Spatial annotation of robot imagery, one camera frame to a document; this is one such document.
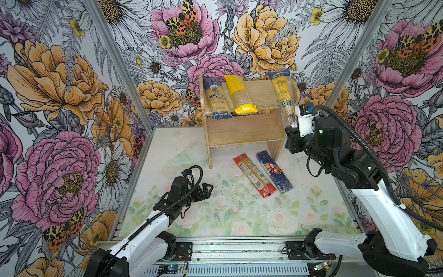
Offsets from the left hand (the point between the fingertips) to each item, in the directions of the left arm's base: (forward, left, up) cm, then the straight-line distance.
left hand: (205, 193), depth 84 cm
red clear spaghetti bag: (+9, -28, -4) cm, 30 cm away
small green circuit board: (-29, +14, -7) cm, 33 cm away
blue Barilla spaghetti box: (+7, -39, -3) cm, 40 cm away
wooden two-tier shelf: (+31, -32, +15) cm, 47 cm away
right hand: (+4, -32, +37) cm, 49 cm away
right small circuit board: (-29, -49, -7) cm, 57 cm away
